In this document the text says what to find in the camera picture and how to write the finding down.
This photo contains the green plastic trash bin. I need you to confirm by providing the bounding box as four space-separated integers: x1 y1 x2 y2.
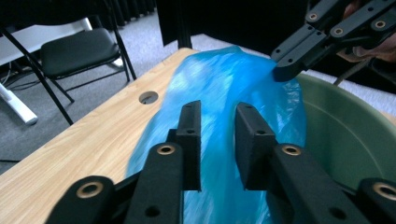
295 73 396 195

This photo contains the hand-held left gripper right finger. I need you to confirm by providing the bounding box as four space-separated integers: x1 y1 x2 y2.
234 102 278 190

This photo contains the black folding chair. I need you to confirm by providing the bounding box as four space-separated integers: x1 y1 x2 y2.
0 0 138 126

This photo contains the grey round cable grommet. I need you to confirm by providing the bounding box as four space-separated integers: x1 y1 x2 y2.
138 91 160 105

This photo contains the black metal stand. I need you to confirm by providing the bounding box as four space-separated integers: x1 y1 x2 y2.
177 0 193 50

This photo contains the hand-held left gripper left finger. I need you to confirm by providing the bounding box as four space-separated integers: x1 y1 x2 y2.
167 100 202 191

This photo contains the blue bucket with plastic liner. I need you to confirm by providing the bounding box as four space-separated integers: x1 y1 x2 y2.
125 46 307 224

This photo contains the black pleated curtain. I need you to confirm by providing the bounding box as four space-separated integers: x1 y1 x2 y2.
101 0 157 27

